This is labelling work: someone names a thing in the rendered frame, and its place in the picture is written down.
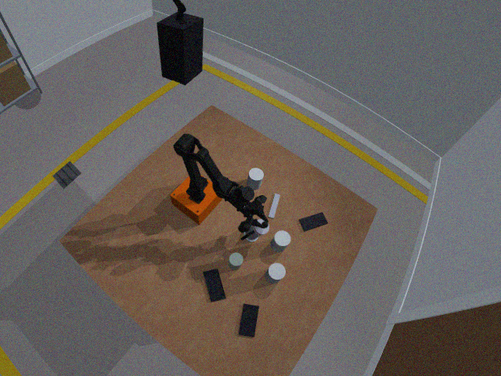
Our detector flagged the coffee press with black knob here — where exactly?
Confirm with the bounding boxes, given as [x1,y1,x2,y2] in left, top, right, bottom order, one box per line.
[240,219,269,242]

